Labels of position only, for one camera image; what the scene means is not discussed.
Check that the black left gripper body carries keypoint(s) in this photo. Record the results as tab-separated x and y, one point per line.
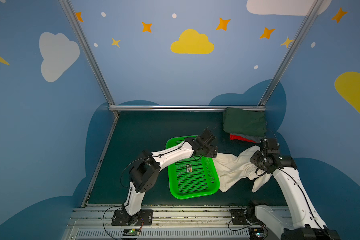
207	141

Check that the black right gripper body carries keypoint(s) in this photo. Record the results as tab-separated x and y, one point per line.
269	147

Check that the green plastic perforated basket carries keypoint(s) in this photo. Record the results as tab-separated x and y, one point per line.
203	181

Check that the white printed t shirt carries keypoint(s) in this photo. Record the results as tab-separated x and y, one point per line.
231	169

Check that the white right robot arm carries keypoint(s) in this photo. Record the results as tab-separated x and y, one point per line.
306	222

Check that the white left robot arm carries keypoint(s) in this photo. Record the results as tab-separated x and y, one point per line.
145	170

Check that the label inside basket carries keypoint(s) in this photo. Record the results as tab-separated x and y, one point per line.
189	168

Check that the folded red t shirt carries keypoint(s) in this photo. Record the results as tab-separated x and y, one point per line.
235	137

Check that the folded dark green t shirt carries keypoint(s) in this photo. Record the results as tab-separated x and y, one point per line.
242	122

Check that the right green circuit board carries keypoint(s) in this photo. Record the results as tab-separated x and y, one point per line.
256	233

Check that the green circuit board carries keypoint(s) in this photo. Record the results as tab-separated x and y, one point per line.
131	232
256	233

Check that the left green circuit board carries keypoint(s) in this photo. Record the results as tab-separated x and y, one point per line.
131	232

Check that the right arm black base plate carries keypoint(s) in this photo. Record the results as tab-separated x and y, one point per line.
239	217

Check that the horizontal aluminium frame rail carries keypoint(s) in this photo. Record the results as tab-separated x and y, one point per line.
133	108

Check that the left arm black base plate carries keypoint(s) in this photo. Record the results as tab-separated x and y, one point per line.
121	218

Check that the left side aluminium table rail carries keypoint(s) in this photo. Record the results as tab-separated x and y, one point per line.
98	167

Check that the aluminium front mounting rail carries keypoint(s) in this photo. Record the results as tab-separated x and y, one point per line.
169	222

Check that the right aluminium frame post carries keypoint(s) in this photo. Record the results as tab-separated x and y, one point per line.
299	37

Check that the aluminium frame post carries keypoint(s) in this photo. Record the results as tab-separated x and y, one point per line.
76	26
299	37

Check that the left aluminium frame post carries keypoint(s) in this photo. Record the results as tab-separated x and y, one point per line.
76	26

